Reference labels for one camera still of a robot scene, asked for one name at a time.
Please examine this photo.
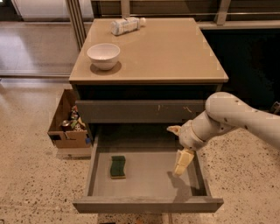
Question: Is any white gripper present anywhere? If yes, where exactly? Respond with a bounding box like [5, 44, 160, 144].
[167, 120, 206, 176]

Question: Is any green yellow sponge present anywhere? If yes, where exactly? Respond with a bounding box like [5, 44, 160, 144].
[110, 156, 126, 179]

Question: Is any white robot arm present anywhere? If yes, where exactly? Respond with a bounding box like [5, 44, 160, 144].
[167, 92, 280, 176]

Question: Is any open grey middle drawer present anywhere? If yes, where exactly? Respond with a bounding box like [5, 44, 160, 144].
[73, 134, 223, 214]

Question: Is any grey drawer cabinet beige top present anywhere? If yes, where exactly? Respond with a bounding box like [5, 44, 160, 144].
[68, 17, 229, 147]

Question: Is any closed grey top drawer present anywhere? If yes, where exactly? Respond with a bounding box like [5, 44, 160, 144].
[76, 100, 204, 123]

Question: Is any cardboard box with items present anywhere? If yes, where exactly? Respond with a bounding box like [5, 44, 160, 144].
[47, 89, 91, 149]

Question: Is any white ceramic bowl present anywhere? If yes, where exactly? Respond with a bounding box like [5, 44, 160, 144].
[87, 43, 121, 70]

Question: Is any metal can in box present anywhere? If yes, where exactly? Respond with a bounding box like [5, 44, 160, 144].
[60, 120, 71, 131]

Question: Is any white plastic bottle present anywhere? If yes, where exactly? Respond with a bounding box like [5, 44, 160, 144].
[111, 17, 146, 36]

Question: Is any metal window railing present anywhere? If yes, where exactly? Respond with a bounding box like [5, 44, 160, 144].
[90, 0, 280, 27]

